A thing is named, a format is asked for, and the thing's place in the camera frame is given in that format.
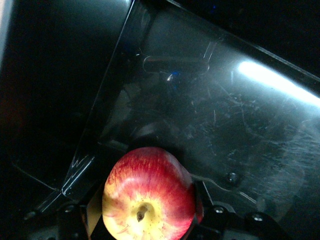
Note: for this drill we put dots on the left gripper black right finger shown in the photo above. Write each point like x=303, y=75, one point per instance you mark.
x=198, y=205

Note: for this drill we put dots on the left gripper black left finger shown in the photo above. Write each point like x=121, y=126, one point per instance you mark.
x=93, y=210

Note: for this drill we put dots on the black plastic box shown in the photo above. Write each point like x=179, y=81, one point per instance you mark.
x=225, y=112

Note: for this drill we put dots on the red apple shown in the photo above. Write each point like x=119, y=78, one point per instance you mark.
x=150, y=195

